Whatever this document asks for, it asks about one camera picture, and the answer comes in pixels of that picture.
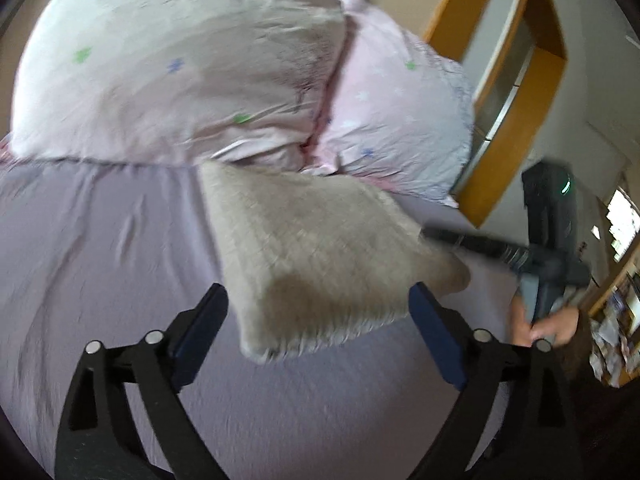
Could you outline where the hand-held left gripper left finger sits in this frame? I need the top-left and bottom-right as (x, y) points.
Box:
(54, 282), (231, 480)

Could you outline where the bright window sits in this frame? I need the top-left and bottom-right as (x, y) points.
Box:
(603, 186), (640, 265)

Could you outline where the small pink star-print pillow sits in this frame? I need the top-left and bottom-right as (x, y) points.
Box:
(300, 0), (477, 210)

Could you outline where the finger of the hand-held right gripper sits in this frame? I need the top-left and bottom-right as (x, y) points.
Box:
(422, 227), (532, 267)

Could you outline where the wooden door frame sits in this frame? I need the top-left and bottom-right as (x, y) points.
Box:
(422, 0), (572, 229)

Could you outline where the wooden shelf with clutter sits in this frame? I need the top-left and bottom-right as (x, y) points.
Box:
(586, 259), (640, 390)

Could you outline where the person's right forearm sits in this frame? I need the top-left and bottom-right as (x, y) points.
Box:
(552, 307), (640, 480)

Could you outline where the person's right hand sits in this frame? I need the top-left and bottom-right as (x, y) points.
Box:
(510, 296), (581, 349)

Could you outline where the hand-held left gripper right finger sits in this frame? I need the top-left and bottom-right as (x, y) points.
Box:
(407, 282), (584, 480)

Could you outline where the beige fuzzy cushion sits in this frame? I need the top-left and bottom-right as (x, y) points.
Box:
(197, 159), (472, 367)

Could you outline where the large pink star-print pillow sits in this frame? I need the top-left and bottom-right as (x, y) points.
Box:
(9, 0), (352, 173)

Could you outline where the lavender bed sheet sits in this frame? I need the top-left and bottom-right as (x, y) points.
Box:
(0, 156), (532, 480)

